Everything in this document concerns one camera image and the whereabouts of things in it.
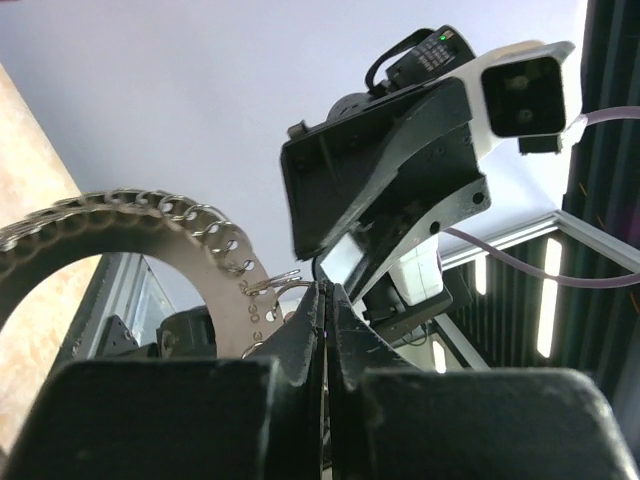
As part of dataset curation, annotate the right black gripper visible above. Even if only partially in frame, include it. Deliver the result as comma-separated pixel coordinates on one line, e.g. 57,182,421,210
280,77,491,302

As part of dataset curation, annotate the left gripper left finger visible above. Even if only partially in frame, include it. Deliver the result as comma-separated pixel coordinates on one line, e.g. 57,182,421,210
250,282,325,479

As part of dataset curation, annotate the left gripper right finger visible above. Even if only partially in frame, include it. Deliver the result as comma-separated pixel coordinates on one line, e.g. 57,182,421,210
327,284,412,479

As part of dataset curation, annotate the black key tag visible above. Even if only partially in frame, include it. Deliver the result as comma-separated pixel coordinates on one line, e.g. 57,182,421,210
313,233,364,285

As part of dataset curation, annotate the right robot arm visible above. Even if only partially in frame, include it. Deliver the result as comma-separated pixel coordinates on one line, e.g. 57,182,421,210
280,26,491,301

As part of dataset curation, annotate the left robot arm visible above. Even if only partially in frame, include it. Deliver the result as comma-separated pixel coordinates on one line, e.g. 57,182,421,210
96,282,410,478

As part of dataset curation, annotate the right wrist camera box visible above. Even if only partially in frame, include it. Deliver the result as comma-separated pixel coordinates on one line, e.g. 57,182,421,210
446,40,582,159

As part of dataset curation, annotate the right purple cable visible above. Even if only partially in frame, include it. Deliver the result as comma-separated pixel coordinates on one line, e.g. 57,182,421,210
442,105,640,291

